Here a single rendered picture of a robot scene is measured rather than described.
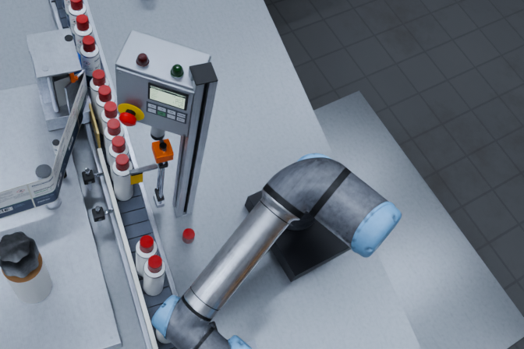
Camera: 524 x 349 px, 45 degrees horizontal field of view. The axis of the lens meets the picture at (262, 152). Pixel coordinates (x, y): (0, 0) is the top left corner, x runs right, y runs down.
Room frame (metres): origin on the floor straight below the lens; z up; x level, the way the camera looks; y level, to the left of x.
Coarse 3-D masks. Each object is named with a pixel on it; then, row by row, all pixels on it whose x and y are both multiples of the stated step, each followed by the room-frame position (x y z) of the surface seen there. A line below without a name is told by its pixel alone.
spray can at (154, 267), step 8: (152, 256) 0.45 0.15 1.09; (144, 264) 0.44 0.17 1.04; (152, 264) 0.44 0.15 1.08; (160, 264) 0.44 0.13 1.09; (144, 272) 0.43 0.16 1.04; (152, 272) 0.43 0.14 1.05; (160, 272) 0.44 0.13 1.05; (144, 280) 0.42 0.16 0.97; (152, 280) 0.42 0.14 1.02; (160, 280) 0.43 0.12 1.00; (144, 288) 0.42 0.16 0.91; (152, 288) 0.42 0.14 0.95; (160, 288) 0.43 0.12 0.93
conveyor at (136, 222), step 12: (60, 0) 1.20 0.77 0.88; (60, 12) 1.16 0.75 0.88; (96, 120) 0.84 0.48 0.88; (96, 144) 0.77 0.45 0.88; (108, 168) 0.71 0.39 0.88; (120, 204) 0.62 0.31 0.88; (132, 204) 0.64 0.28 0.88; (132, 216) 0.60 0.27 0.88; (144, 216) 0.62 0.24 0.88; (132, 228) 0.57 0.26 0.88; (144, 228) 0.58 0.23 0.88; (132, 240) 0.54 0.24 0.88; (132, 252) 0.51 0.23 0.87; (168, 288) 0.45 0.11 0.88; (144, 300) 0.40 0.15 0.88; (156, 300) 0.41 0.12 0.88; (168, 348) 0.31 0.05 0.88
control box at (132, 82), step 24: (144, 48) 0.72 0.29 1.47; (168, 48) 0.74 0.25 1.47; (192, 48) 0.76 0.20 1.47; (120, 72) 0.66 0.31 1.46; (144, 72) 0.67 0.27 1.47; (168, 72) 0.69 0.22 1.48; (120, 96) 0.66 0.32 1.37; (144, 96) 0.66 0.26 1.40; (192, 96) 0.66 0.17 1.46; (144, 120) 0.66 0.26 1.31; (168, 120) 0.66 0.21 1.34
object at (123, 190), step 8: (120, 160) 0.65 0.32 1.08; (128, 160) 0.66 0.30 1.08; (112, 168) 0.65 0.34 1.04; (120, 168) 0.64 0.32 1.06; (128, 168) 0.66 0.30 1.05; (120, 176) 0.63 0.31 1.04; (128, 176) 0.64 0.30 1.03; (120, 184) 0.63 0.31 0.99; (128, 184) 0.64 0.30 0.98; (120, 192) 0.63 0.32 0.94; (128, 192) 0.64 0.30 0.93; (120, 200) 0.63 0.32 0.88
